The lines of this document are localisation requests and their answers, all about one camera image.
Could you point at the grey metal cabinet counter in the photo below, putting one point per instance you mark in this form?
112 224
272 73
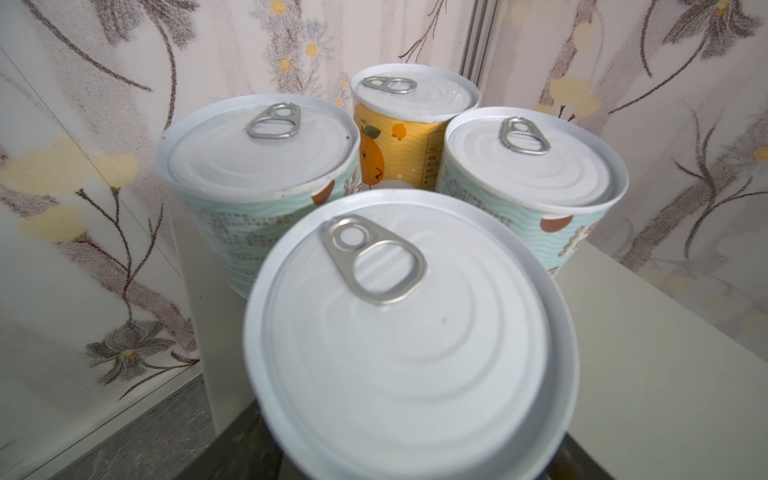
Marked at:
662 395

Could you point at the yellow can with silver lid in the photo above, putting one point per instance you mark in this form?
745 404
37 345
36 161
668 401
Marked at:
405 334

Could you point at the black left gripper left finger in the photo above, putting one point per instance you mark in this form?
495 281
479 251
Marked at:
244 450

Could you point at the light blue labelled can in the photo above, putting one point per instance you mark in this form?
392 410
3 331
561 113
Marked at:
246 169

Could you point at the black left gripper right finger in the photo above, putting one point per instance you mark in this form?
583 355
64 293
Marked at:
572 462

